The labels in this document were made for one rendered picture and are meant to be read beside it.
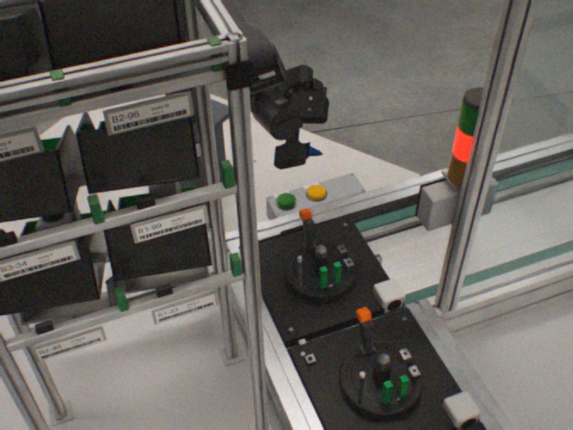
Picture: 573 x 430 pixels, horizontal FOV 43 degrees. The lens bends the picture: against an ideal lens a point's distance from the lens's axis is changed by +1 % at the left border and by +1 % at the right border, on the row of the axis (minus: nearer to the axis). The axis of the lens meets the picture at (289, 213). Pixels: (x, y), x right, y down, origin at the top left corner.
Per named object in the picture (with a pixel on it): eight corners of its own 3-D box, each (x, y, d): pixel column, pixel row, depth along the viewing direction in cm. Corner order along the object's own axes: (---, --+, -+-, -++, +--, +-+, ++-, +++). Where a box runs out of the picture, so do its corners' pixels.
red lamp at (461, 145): (446, 147, 112) (450, 122, 108) (473, 138, 113) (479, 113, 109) (463, 166, 108) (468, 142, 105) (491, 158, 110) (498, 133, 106)
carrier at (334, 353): (288, 355, 128) (287, 312, 119) (408, 314, 134) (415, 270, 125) (345, 478, 112) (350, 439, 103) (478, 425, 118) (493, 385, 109)
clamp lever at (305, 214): (303, 244, 140) (298, 209, 136) (312, 241, 140) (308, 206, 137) (309, 252, 137) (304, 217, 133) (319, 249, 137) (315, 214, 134)
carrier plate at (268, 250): (241, 254, 144) (240, 247, 143) (349, 222, 150) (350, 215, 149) (285, 348, 128) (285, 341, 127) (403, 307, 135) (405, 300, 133)
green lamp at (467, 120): (451, 121, 108) (456, 95, 105) (479, 113, 109) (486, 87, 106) (468, 141, 105) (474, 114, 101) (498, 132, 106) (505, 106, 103)
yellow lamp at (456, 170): (441, 170, 115) (446, 147, 112) (468, 162, 117) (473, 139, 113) (457, 190, 112) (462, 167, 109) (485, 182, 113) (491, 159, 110)
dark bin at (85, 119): (102, 136, 108) (93, 88, 106) (188, 124, 110) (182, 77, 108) (88, 194, 83) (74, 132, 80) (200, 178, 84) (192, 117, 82)
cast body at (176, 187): (157, 203, 120) (150, 164, 118) (182, 200, 120) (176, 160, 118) (150, 222, 112) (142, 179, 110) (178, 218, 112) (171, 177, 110)
